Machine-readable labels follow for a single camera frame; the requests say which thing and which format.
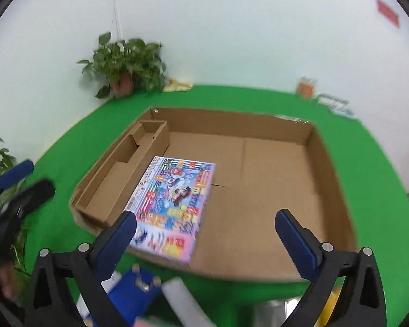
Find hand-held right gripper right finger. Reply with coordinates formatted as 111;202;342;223
274;208;387;327

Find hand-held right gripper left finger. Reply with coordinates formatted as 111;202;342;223
24;210;138;327

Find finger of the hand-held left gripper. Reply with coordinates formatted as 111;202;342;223
11;179;56;219
0;159;35;193

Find shallow cardboard box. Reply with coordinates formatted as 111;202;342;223
70;107;358;283

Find blue stapler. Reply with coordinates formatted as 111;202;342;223
107;264;162;327

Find white mug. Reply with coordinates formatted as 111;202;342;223
162;277;215;327

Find person's left hand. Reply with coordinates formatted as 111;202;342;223
0;265;22;301

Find leafy green plant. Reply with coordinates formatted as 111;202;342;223
0;138;32;276

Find colourful printed packet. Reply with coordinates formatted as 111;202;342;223
123;156;216;264

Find small orange box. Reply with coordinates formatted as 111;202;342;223
296;77;318;99

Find yellow cloth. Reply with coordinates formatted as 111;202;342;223
163;78;195;92

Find potted green plant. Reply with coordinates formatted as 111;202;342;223
78;32;167;100

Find flat packets near wall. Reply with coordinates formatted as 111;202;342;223
316;93;358;120

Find thin wall cable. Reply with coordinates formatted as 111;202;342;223
112;0;123;41

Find red wall sign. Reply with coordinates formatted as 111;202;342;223
376;0;401;29

